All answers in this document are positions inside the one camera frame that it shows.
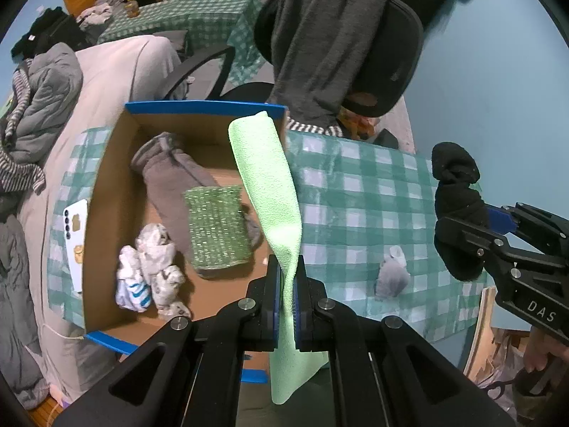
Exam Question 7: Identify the person's right hand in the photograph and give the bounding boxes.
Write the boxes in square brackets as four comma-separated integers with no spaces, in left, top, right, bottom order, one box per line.
[524,327,569,373]

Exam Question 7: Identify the blue-edged cardboard box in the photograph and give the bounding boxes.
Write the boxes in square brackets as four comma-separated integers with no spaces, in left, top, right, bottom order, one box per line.
[82,99,291,385]

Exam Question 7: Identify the black clothes pile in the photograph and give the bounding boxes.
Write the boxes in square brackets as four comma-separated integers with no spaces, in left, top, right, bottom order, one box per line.
[11,7,92,60]

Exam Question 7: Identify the amber bottle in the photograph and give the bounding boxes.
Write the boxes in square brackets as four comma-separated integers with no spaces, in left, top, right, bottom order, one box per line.
[124,0,140,19]

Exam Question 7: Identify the black office chair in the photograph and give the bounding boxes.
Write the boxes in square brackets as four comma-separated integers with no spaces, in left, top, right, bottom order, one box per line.
[160,0,425,153]

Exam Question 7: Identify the light green microfiber cloth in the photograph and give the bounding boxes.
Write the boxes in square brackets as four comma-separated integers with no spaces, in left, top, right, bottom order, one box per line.
[229,111,328,405]

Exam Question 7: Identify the grey quilted jacket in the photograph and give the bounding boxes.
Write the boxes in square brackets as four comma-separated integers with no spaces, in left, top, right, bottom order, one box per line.
[1,42,83,410]

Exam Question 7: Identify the green checkered tablecloth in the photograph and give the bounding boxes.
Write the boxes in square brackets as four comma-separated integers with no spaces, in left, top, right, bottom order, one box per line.
[45,125,496,344]

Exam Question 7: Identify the dark grey towel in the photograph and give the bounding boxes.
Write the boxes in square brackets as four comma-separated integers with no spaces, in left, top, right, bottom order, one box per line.
[269,0,390,137]

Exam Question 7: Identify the black sock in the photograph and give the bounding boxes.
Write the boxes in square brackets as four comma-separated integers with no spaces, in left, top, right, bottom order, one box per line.
[431,142,488,281]

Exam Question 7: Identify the striped grey garment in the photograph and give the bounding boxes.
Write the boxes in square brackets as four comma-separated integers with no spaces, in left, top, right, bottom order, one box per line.
[0,60,47,197]

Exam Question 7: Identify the orange toy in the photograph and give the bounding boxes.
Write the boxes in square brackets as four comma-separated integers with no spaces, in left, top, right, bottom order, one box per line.
[337,109,375,141]

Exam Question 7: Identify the white patterned socks bundle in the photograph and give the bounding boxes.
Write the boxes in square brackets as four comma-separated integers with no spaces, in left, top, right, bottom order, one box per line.
[115,224,191,320]

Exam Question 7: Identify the grey fuzzy sock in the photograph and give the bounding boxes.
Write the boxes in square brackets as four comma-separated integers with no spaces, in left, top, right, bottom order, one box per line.
[130,132,260,260]

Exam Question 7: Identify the green knitted cloth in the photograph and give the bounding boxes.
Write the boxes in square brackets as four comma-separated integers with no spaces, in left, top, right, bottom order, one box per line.
[183,185,252,276]

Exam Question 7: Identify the white smartphone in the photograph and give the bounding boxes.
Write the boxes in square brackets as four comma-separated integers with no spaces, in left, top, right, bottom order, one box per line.
[64,199,89,294]

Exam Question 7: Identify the far green checkered table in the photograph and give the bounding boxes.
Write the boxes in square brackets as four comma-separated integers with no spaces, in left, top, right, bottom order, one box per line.
[97,0,265,86]

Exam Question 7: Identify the light grey couch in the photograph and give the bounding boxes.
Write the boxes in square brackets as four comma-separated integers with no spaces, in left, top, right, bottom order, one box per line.
[17,35,180,403]

